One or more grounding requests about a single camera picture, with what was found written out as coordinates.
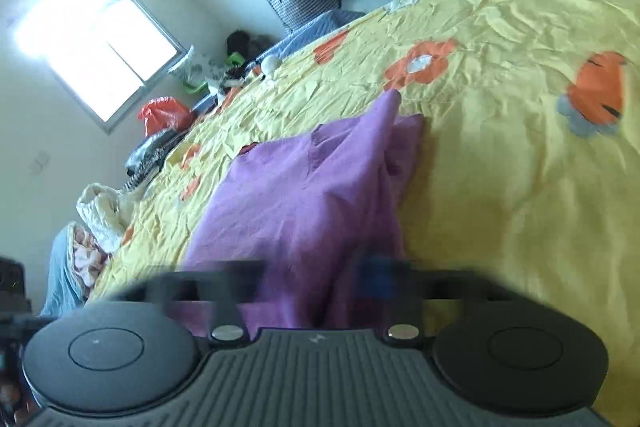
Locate checkered black white bag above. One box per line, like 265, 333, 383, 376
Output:
267, 0, 341, 34

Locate yellow floral bed quilt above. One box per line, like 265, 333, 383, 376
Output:
91, 0, 639, 426

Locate floral white pillow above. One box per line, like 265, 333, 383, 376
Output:
169, 46, 219, 90

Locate window with grey frame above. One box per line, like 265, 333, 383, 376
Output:
14, 0, 186, 132

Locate white quilted jacket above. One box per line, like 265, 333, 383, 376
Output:
76, 183, 136, 254

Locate light blue cloth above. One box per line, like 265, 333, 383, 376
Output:
40, 222, 91, 317

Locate green plastic stool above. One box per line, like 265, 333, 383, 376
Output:
198, 53, 245, 94

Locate orange plastic bag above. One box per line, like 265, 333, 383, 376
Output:
138, 96, 194, 138

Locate blue quilted blanket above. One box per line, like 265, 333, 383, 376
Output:
192, 9, 364, 117

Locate leopard print garment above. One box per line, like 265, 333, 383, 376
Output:
122, 128, 186, 191

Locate white fluffy ball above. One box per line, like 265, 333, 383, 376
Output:
260, 54, 282, 76

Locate purple sweater red collar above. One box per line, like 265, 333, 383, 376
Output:
180, 90, 424, 334

